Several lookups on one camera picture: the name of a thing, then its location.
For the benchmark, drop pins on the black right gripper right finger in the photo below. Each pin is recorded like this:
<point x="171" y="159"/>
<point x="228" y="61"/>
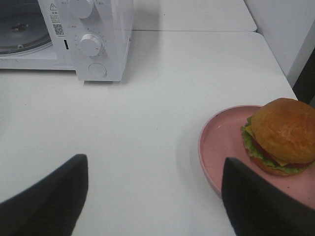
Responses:
<point x="257" y="208"/>

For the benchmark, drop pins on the glass microwave turntable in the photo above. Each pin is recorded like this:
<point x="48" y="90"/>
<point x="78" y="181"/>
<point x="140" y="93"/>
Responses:
<point x="22" y="32"/>

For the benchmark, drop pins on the upper white power knob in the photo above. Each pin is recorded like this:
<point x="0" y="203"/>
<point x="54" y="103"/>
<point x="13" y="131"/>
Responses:
<point x="81" y="8"/>

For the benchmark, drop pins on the round white door release button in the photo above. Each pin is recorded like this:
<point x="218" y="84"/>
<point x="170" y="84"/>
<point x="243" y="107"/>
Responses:
<point x="97" y="70"/>

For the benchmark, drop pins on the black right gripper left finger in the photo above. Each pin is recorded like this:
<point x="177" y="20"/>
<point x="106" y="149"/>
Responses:
<point x="52" y="206"/>

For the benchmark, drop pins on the white timer knob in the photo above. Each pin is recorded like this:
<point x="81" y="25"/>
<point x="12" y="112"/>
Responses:
<point x="90" y="45"/>

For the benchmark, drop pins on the white microwave oven body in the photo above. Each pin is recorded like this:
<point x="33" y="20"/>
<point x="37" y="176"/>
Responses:
<point x="110" y="20"/>

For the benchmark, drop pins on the pink round plate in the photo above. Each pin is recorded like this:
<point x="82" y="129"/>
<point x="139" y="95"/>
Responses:
<point x="221" y="138"/>

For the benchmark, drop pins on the burger with lettuce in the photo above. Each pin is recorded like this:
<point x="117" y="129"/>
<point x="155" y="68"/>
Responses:
<point x="280" y="137"/>

